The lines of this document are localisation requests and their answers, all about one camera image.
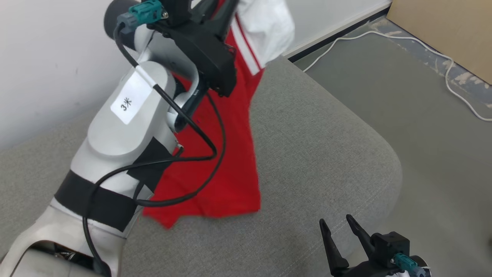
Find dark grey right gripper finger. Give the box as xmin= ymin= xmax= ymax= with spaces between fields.
xmin=346 ymin=214 xmax=375 ymax=259
xmin=319 ymin=219 xmax=349 ymax=275

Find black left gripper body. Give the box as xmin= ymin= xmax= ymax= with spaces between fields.
xmin=148 ymin=19 xmax=238 ymax=97

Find thin black left gripper cable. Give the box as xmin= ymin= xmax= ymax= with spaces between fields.
xmin=133 ymin=90 xmax=227 ymax=208

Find white floor cable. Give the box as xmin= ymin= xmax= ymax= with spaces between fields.
xmin=303 ymin=31 xmax=492 ymax=122

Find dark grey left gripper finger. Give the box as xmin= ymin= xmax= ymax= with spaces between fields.
xmin=216 ymin=0 xmax=240 ymax=39
xmin=192 ymin=0 xmax=219 ymax=27

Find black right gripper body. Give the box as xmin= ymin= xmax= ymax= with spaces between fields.
xmin=331 ymin=260 xmax=400 ymax=277

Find white paper label sticker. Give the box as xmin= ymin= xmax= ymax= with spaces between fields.
xmin=111 ymin=71 xmax=153 ymax=125

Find red jersey white sleeves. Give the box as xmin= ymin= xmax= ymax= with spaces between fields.
xmin=142 ymin=0 xmax=296 ymax=230

